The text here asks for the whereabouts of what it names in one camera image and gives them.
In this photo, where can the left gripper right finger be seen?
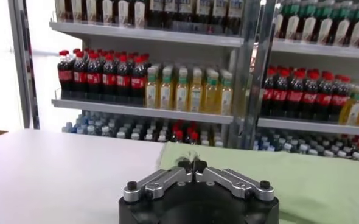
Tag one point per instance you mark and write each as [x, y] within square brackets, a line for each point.
[231, 182]

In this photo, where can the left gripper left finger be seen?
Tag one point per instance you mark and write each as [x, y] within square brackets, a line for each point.
[164, 182]

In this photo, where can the light green polo shirt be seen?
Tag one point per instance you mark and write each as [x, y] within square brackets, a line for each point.
[289, 182]

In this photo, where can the small red cap cola bottle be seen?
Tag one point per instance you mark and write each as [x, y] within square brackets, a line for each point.
[194, 137]
[179, 135]

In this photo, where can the yellow juice bottle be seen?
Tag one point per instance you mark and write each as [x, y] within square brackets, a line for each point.
[226, 102]
[354, 112]
[196, 99]
[211, 100]
[181, 97]
[166, 95]
[151, 94]

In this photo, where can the grey metal shelf unit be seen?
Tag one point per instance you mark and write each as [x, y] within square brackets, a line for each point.
[319, 50]
[137, 34]

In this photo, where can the black slanted pole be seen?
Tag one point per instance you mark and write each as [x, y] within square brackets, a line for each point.
[34, 91]

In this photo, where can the dark tea bottle white label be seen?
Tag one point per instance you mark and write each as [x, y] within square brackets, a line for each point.
[76, 9]
[139, 13]
[341, 32]
[91, 9]
[107, 10]
[308, 29]
[357, 33]
[292, 27]
[278, 25]
[324, 30]
[123, 12]
[60, 9]

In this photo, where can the dark bottle black-white label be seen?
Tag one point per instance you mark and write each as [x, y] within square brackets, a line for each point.
[202, 13]
[172, 13]
[156, 12]
[235, 13]
[219, 13]
[186, 13]

